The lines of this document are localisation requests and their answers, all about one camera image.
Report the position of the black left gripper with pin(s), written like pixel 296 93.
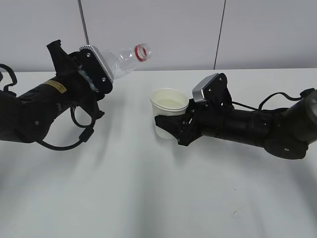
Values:
pixel 69 73

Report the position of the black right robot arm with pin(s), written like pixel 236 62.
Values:
pixel 284 132

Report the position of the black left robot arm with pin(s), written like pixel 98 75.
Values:
pixel 27 118

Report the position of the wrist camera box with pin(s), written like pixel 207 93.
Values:
pixel 212 90
pixel 96 69

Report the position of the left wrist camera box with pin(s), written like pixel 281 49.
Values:
pixel 96 69

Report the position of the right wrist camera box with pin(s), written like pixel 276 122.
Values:
pixel 212 90

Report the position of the white paper cup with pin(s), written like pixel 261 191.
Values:
pixel 164 128
pixel 169 99

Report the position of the clear red-label water bottle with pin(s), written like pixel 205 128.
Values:
pixel 125 61

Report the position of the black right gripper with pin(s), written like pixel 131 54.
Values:
pixel 185 128

